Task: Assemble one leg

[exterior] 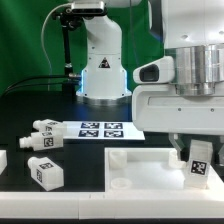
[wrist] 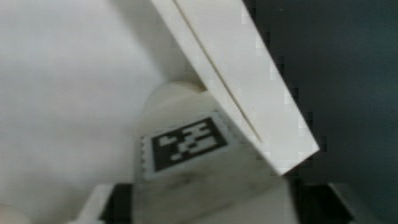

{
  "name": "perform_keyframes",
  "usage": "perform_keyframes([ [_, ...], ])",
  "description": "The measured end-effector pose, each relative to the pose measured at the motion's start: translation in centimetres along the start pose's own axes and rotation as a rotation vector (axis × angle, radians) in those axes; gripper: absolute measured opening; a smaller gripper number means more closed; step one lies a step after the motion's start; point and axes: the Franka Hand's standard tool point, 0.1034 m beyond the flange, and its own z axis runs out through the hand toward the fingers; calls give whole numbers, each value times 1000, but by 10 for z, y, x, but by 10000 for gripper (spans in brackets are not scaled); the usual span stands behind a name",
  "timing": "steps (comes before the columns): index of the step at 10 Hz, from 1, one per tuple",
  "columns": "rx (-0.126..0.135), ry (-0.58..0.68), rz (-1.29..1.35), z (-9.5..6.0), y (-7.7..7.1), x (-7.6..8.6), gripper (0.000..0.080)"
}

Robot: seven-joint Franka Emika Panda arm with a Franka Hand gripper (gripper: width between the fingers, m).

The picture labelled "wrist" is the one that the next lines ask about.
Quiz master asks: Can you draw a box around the white furniture leg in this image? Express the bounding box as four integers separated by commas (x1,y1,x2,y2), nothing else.
133,82,298,224

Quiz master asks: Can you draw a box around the white square tabletop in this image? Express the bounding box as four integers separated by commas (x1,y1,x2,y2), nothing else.
0,0,195,224

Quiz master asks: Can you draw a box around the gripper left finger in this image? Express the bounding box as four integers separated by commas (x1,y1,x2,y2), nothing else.
73,183,133,224

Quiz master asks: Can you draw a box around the white U-shaped obstacle fence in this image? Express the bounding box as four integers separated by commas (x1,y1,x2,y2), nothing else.
151,0,318,173

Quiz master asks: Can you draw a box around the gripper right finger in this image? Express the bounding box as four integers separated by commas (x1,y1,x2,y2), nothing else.
291,179,371,224

